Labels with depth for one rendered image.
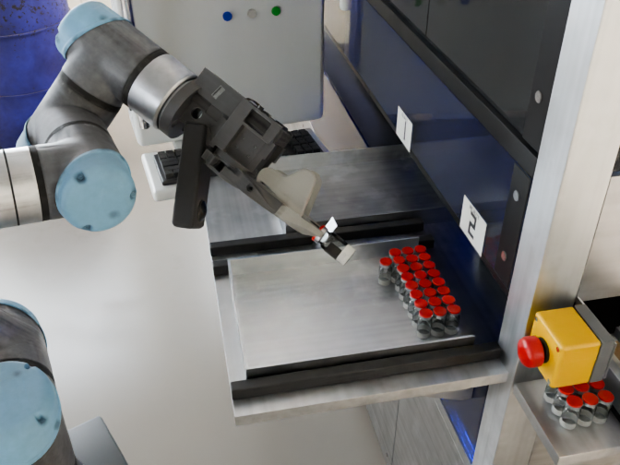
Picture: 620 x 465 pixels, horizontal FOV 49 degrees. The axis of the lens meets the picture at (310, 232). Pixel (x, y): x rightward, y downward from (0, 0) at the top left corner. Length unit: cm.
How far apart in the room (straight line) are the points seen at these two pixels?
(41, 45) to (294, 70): 190
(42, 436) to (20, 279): 197
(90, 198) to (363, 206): 78
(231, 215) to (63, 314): 133
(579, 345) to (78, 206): 60
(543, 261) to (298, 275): 45
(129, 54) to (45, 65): 276
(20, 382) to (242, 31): 110
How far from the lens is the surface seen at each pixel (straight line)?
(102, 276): 272
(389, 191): 142
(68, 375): 236
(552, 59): 87
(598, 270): 98
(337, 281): 118
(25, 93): 355
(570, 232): 91
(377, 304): 113
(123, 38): 79
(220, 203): 139
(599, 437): 102
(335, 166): 151
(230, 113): 75
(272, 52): 177
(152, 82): 76
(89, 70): 80
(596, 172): 87
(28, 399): 87
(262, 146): 73
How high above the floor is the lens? 162
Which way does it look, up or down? 35 degrees down
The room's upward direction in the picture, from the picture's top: straight up
